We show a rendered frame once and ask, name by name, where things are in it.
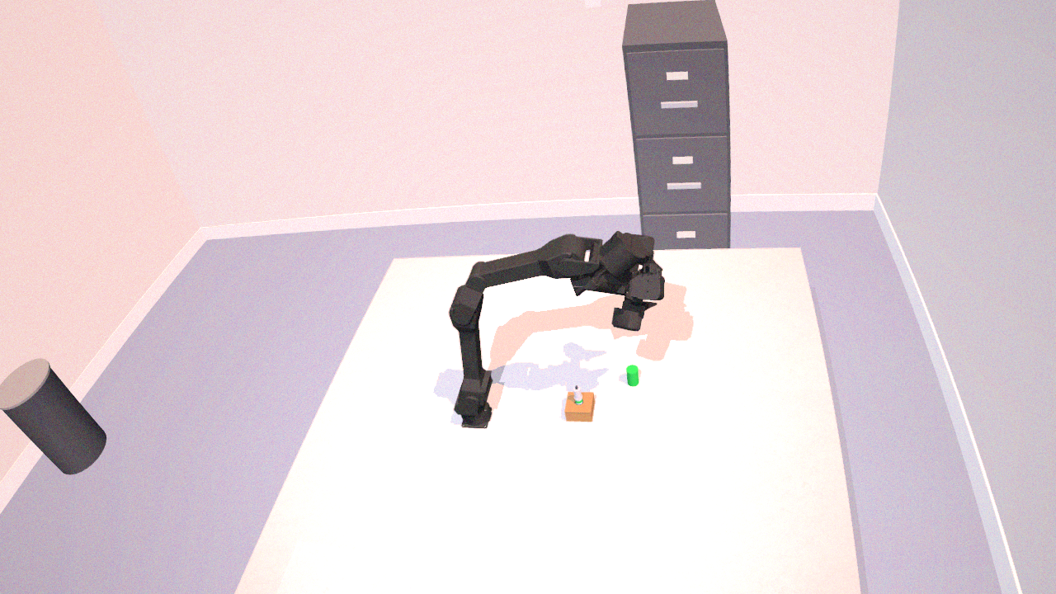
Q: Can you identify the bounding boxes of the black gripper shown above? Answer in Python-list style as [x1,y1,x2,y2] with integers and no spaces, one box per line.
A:
[607,234,657,332]

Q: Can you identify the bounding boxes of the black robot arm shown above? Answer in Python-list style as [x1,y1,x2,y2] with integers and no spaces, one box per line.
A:
[449,231,665,429]

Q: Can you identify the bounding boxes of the orange block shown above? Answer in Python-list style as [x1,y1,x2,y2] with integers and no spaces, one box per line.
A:
[564,392,595,422]

